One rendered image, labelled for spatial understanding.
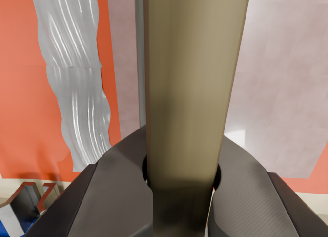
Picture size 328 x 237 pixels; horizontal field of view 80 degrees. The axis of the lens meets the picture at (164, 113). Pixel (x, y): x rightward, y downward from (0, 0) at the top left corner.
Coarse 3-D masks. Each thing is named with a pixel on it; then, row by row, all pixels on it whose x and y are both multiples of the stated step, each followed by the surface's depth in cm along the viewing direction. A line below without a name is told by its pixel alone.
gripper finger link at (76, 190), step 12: (84, 180) 8; (72, 192) 8; (84, 192) 8; (60, 204) 7; (72, 204) 7; (48, 216) 7; (60, 216) 7; (72, 216) 7; (36, 228) 6; (48, 228) 6; (60, 228) 6
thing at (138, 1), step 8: (136, 0) 11; (136, 8) 11; (136, 16) 11; (136, 24) 11; (136, 32) 12; (136, 40) 12; (136, 48) 12; (144, 64) 12; (144, 72) 13; (144, 80) 13; (144, 88) 13; (144, 96) 13; (144, 104) 14; (144, 112) 14; (144, 120) 14
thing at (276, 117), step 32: (0, 64) 25; (0, 96) 27; (32, 96) 27; (128, 96) 26; (256, 96) 26; (288, 96) 25; (320, 96) 25; (0, 128) 30; (32, 128) 30; (128, 128) 29; (256, 128) 28; (288, 128) 28; (320, 128) 27; (0, 160) 33; (32, 160) 32; (64, 160) 32; (288, 160) 30; (320, 160) 30; (320, 192) 33
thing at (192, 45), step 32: (160, 0) 5; (192, 0) 5; (224, 0) 5; (160, 32) 6; (192, 32) 5; (224, 32) 5; (160, 64) 6; (192, 64) 6; (224, 64) 6; (160, 96) 6; (192, 96) 6; (224, 96) 6; (160, 128) 7; (192, 128) 7; (224, 128) 7; (160, 160) 8; (192, 160) 8; (160, 192) 8; (192, 192) 8; (160, 224) 9; (192, 224) 9
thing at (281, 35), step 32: (0, 0) 22; (32, 0) 22; (128, 0) 21; (256, 0) 21; (288, 0) 21; (320, 0) 20; (0, 32) 23; (32, 32) 23; (128, 32) 23; (256, 32) 22; (288, 32) 22; (320, 32) 22; (32, 64) 25; (128, 64) 24; (256, 64) 24; (288, 64) 24; (320, 64) 23
